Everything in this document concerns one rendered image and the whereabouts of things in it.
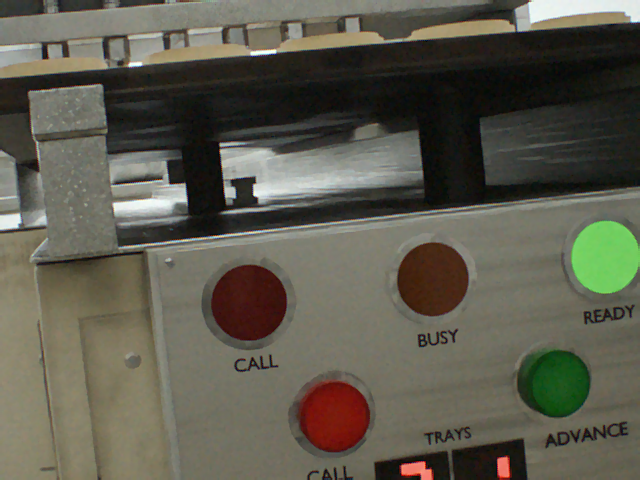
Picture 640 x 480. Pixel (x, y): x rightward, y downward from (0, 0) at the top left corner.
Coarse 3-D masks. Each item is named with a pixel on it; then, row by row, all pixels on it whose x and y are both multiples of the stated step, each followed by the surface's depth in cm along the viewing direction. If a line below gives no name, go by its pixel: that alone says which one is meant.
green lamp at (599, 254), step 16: (592, 224) 55; (608, 224) 55; (576, 240) 54; (592, 240) 55; (608, 240) 55; (624, 240) 55; (576, 256) 54; (592, 256) 55; (608, 256) 55; (624, 256) 55; (576, 272) 54; (592, 272) 55; (608, 272) 55; (624, 272) 55; (592, 288) 55; (608, 288) 55
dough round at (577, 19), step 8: (560, 16) 57; (568, 16) 57; (576, 16) 57; (584, 16) 57; (592, 16) 57; (600, 16) 57; (608, 16) 57; (616, 16) 57; (624, 16) 57; (536, 24) 58; (544, 24) 58; (552, 24) 57; (560, 24) 57; (568, 24) 57; (576, 24) 57; (584, 24) 57; (592, 24) 57
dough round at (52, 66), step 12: (48, 60) 52; (60, 60) 52; (72, 60) 53; (84, 60) 53; (96, 60) 54; (0, 72) 53; (12, 72) 52; (24, 72) 52; (36, 72) 52; (48, 72) 52; (60, 72) 52
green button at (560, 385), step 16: (544, 352) 54; (560, 352) 54; (528, 368) 54; (544, 368) 54; (560, 368) 54; (576, 368) 54; (528, 384) 54; (544, 384) 54; (560, 384) 54; (576, 384) 54; (528, 400) 54; (544, 400) 54; (560, 400) 54; (576, 400) 54; (560, 416) 54
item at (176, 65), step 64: (192, 64) 51; (256, 64) 52; (320, 64) 52; (384, 64) 53; (448, 64) 53; (512, 64) 54; (576, 64) 57; (0, 128) 58; (128, 128) 72; (192, 128) 82; (256, 128) 94; (320, 128) 112
